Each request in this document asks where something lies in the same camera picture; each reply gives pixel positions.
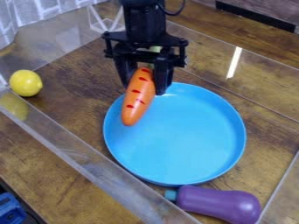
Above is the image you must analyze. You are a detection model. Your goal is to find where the white mesh curtain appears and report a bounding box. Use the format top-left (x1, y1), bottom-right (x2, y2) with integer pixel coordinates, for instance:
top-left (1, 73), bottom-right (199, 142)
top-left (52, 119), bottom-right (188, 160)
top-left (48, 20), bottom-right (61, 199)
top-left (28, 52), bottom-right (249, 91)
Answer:
top-left (0, 0), bottom-right (107, 50)

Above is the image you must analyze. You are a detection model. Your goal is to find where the yellow toy lemon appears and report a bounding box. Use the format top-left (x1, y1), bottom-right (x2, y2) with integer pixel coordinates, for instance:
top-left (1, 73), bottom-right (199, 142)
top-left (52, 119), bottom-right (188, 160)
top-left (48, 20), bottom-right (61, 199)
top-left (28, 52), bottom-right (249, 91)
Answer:
top-left (9, 70), bottom-right (43, 97)

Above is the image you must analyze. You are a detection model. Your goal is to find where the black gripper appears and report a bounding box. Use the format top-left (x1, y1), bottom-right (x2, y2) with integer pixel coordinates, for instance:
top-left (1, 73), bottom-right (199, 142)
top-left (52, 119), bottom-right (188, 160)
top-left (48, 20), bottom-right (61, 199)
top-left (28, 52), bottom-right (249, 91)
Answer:
top-left (103, 0), bottom-right (188, 95)

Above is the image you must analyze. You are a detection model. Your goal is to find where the purple toy eggplant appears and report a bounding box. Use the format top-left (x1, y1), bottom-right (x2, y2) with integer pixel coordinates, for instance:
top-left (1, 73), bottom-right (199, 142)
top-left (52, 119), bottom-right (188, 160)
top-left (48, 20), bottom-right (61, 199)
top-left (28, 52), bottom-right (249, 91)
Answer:
top-left (164, 185), bottom-right (261, 224)

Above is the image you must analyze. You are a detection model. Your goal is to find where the orange toy carrot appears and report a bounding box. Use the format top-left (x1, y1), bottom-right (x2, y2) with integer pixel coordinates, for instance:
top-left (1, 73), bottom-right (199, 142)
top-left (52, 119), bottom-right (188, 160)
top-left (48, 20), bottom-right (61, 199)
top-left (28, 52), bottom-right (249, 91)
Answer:
top-left (121, 63), bottom-right (155, 126)

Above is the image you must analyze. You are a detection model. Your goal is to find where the round blue tray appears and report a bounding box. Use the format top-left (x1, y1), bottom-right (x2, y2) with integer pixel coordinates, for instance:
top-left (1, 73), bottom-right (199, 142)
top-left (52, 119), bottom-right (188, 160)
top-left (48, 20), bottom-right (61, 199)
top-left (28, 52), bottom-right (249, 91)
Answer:
top-left (103, 82), bottom-right (247, 186)

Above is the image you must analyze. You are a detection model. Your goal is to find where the blue device corner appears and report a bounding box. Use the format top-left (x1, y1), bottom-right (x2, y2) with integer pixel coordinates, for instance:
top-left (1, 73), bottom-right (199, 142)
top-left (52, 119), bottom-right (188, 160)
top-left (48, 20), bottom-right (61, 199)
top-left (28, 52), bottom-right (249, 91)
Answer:
top-left (0, 192), bottom-right (25, 224)

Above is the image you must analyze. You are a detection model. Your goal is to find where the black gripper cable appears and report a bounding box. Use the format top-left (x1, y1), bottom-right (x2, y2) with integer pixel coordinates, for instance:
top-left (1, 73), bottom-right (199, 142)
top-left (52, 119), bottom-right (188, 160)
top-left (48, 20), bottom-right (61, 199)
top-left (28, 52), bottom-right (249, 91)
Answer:
top-left (159, 0), bottom-right (187, 17)

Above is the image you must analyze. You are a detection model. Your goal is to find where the clear acrylic barrier wall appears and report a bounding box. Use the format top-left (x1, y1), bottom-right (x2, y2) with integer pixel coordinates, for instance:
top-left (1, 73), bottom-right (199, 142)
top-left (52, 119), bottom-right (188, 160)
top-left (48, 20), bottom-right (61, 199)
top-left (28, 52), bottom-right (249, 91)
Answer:
top-left (0, 2), bottom-right (299, 224)

